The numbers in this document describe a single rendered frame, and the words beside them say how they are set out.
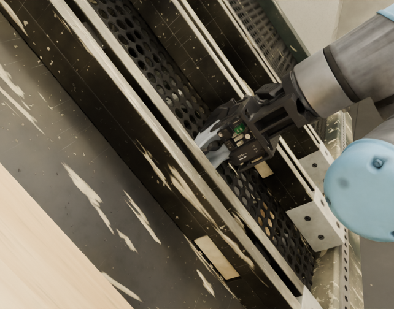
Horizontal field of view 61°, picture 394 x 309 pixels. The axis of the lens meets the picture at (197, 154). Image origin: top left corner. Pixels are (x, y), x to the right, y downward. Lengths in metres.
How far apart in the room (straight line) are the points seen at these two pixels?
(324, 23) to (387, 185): 3.57
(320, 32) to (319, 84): 3.42
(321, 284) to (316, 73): 0.48
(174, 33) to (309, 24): 3.20
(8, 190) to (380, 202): 0.31
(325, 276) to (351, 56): 0.50
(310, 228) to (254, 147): 0.40
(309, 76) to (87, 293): 0.32
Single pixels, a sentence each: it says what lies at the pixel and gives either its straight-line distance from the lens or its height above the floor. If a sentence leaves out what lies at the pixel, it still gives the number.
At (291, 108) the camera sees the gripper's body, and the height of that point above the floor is 1.31.
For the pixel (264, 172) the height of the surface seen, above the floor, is 1.07.
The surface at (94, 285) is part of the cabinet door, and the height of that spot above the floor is 1.18.
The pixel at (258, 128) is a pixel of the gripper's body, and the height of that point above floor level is 1.28.
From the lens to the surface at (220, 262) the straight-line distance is 0.50.
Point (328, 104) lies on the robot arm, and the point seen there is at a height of 1.32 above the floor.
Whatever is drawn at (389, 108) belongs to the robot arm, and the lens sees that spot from 0.40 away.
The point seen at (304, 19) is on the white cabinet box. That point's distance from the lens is 3.82.
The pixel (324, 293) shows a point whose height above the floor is 0.90.
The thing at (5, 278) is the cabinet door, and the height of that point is 1.23.
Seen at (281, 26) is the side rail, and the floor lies 1.22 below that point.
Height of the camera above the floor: 1.45
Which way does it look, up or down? 30 degrees down
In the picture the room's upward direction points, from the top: straight up
